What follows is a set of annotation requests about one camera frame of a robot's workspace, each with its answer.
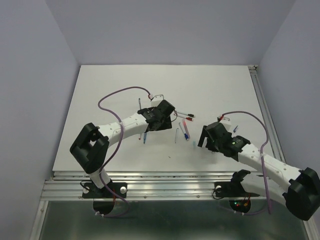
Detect pink highlighter pen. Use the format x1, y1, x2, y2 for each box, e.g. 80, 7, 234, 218
182, 119, 190, 139

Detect blue cap whiteboard marker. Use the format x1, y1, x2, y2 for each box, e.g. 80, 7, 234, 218
178, 122, 189, 141

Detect red cap whiteboard marker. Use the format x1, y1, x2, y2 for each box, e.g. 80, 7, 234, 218
178, 115, 194, 122

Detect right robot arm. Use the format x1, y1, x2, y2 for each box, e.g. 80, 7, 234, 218
198, 122, 320, 221

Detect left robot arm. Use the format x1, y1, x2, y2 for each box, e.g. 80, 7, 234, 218
69, 100, 175, 197

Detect black cap whiteboard marker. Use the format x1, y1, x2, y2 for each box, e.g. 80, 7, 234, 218
176, 111, 196, 118

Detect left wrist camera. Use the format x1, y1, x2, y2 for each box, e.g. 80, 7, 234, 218
150, 94, 164, 108

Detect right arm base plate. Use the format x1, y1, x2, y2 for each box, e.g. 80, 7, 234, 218
212, 169, 259, 200

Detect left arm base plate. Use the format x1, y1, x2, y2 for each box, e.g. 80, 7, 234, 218
80, 181, 128, 199

